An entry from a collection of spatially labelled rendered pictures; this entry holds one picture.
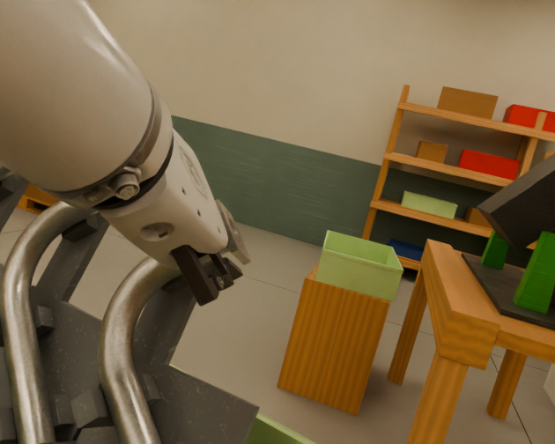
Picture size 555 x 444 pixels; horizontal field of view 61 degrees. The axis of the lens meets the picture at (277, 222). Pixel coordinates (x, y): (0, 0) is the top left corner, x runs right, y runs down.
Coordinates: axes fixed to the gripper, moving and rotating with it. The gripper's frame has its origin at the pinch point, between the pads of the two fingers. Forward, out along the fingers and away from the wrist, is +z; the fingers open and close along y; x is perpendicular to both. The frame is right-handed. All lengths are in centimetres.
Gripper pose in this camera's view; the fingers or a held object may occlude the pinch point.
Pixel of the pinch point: (205, 232)
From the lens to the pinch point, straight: 42.8
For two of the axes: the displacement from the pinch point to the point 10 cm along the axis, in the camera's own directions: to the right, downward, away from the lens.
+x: -9.0, 4.4, 0.6
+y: -3.8, -8.3, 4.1
